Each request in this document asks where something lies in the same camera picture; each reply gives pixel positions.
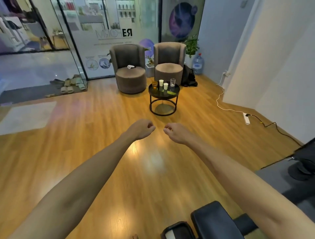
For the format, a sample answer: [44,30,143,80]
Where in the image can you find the person's left hand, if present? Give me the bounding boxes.
[127,119,156,141]

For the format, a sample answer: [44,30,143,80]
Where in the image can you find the purple circle wall poster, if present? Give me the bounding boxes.
[161,0,206,43]

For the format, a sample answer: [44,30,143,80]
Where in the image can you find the green potted plant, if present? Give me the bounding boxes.
[184,34,200,66]

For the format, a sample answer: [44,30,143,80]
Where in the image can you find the grey floor rug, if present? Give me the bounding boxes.
[254,157,315,206]

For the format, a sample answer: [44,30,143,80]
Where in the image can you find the group of green slippers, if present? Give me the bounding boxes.
[49,74,86,95]

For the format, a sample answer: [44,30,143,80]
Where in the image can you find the black power cable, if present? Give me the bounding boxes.
[248,113,304,147]

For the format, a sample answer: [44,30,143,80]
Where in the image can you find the black padded bench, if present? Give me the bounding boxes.
[190,201,244,239]

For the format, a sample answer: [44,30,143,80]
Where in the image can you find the black open case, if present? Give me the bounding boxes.
[160,221,196,239]

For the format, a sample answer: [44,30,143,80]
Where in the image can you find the white power cable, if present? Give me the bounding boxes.
[216,73,247,114]

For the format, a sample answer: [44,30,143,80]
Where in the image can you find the person's left forearm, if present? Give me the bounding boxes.
[7,132,137,239]

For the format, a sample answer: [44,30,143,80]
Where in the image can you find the small plant in white planter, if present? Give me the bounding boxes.
[145,47,155,78]

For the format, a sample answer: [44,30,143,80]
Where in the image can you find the black bag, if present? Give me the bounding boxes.
[181,65,198,87]

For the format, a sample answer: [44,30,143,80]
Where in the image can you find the black metal door frame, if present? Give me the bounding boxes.
[29,0,89,81]

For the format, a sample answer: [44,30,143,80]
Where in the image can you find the person's right forearm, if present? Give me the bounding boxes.
[188,135,315,239]

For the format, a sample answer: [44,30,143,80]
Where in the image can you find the blue water jug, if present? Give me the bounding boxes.
[192,53,205,75]

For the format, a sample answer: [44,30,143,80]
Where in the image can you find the person's right hand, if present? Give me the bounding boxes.
[163,123,195,145]

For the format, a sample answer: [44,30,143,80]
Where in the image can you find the brown round armchair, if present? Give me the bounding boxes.
[109,44,147,95]
[154,42,187,86]

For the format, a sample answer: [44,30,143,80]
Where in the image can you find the black chair base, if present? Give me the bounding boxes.
[287,137,315,182]

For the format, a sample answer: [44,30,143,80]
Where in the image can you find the printed shelf wall banner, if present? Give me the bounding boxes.
[59,0,161,80]

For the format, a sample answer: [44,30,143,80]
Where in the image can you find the black round side table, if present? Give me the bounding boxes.
[148,82,180,117]

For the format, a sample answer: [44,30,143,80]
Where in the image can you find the small wooden table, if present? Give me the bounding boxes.
[52,33,70,49]

